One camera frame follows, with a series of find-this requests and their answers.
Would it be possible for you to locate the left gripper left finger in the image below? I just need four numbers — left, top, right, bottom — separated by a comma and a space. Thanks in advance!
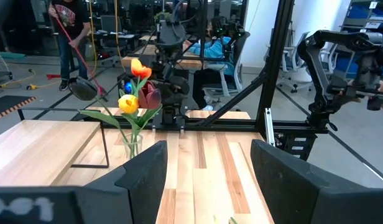
0, 140, 168, 224

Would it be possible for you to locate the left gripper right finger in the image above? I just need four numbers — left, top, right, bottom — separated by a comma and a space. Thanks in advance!
250, 139, 383, 224

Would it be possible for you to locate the red and yellow tulip bunch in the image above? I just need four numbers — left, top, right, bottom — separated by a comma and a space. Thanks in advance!
118, 94, 141, 156

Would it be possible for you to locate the dark red tulip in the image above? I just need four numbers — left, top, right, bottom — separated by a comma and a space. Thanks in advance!
132, 80, 164, 156

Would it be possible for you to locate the black controller box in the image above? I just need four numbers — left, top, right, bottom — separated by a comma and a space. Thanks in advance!
274, 132, 318, 161

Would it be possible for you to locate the clear glass vase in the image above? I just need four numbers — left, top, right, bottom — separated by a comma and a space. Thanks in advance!
122, 133, 144, 160

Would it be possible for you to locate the red broom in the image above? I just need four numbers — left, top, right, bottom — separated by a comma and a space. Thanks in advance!
53, 15, 107, 97

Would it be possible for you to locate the black hazard-edged floor mat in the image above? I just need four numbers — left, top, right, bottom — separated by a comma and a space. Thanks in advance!
0, 95, 37, 122

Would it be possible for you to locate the white office chair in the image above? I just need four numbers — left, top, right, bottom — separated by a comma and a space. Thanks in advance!
277, 30, 311, 94

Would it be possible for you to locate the grey office chair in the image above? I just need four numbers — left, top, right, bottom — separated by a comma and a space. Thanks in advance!
203, 30, 251, 103

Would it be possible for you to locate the wooden workbench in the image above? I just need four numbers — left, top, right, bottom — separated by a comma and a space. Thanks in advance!
121, 43, 205, 71

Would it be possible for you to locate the person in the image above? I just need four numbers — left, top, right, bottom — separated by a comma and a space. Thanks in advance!
182, 17, 242, 111
48, 0, 91, 91

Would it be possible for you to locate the blue storage bins rack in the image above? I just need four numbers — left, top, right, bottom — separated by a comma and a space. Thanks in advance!
334, 0, 383, 75

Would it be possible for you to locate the yellow extension cord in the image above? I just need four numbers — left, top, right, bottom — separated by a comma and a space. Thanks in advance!
0, 68, 60, 91

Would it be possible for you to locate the black table frame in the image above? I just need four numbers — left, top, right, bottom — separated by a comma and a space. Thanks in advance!
17, 0, 331, 162

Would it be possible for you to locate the hanging yellow cord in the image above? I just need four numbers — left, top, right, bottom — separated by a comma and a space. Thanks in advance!
113, 0, 124, 68
88, 0, 98, 76

